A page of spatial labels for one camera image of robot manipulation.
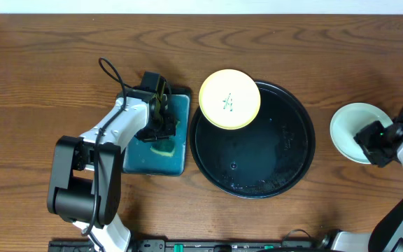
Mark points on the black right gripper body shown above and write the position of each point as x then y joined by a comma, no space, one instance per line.
378,149

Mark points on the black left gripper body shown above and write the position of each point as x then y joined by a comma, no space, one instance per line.
160,129

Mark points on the green yellow sponge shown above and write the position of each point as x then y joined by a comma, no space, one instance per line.
164,147

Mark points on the mint plate with large scribble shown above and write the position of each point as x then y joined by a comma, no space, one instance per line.
348,121

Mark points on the yellow plate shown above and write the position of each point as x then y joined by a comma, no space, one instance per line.
229,99

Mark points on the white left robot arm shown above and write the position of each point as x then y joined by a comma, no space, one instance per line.
85,181

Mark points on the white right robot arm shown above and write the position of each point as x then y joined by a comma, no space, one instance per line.
388,233

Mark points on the black rectangular water tray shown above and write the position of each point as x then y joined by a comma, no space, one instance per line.
139,159

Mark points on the round black serving tray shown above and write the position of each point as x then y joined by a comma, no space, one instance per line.
263,159

